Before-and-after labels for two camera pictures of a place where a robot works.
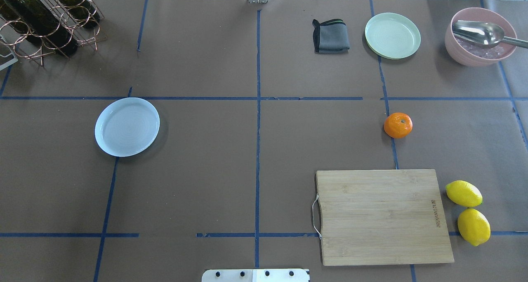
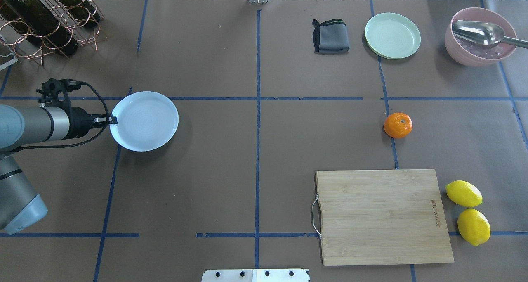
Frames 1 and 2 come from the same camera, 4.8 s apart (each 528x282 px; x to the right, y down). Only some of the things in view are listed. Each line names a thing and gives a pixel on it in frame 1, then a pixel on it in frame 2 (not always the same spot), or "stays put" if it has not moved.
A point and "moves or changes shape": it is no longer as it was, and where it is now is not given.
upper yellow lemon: [464, 193] stays put
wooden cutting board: [381, 217] stays put
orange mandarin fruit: [397, 125] stays put
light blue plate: [126, 126] moves or changes shape
